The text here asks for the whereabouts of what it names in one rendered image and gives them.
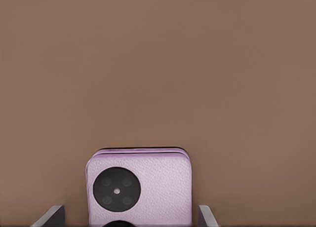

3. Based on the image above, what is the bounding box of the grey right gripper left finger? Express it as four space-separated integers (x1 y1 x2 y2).
30 205 65 227

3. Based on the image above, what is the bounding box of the lilac leather-textured phone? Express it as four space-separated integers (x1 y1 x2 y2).
85 146 193 227

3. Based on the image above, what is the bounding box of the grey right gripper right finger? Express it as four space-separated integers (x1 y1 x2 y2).
197 205 219 227

